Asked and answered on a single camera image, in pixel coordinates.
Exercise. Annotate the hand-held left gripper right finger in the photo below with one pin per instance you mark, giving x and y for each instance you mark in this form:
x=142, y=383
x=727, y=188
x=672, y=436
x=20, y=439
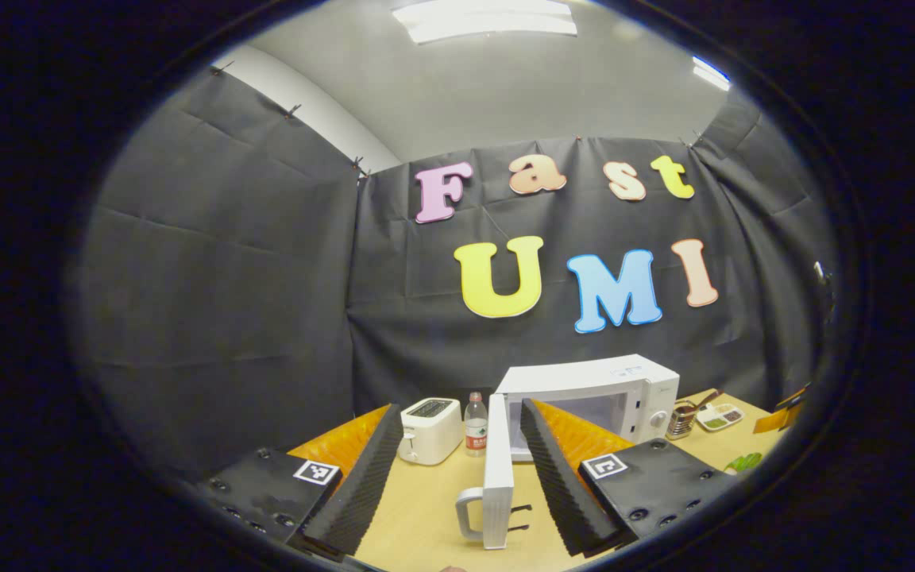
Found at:
x=561, y=485

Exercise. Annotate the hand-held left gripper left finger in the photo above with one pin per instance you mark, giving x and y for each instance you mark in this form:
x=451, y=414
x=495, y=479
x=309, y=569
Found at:
x=354, y=488

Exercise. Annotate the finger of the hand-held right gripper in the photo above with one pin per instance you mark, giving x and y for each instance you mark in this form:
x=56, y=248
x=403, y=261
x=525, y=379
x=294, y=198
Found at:
x=779, y=417

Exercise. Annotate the toy vegetable with green leaves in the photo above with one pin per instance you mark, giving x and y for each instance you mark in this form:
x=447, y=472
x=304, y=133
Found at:
x=743, y=462

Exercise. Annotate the white microwave oven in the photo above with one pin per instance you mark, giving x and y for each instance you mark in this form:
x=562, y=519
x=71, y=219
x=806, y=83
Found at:
x=632, y=397

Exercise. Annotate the white divided grain dish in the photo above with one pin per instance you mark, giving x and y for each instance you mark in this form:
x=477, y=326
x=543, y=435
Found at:
x=718, y=417

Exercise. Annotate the white toaster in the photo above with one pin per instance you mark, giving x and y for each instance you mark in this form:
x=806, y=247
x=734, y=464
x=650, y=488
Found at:
x=430, y=433

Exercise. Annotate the clear water bottle red label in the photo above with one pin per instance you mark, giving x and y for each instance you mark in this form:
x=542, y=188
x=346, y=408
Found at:
x=476, y=433

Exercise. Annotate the black backdrop cloth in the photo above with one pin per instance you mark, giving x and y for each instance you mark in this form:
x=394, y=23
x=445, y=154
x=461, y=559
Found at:
x=227, y=318

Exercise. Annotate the small ceiling light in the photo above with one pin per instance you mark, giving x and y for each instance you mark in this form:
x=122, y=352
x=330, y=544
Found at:
x=710, y=73

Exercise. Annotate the large ceiling light panel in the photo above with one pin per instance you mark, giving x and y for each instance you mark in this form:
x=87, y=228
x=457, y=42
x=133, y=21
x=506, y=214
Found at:
x=485, y=20

